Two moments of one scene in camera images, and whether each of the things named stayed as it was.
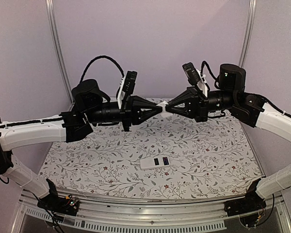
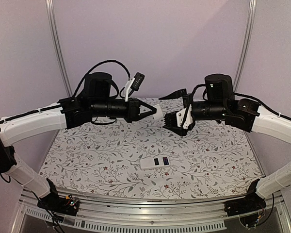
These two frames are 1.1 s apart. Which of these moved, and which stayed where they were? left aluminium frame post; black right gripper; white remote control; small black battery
Moved: black right gripper
Stayed: small black battery; white remote control; left aluminium frame post
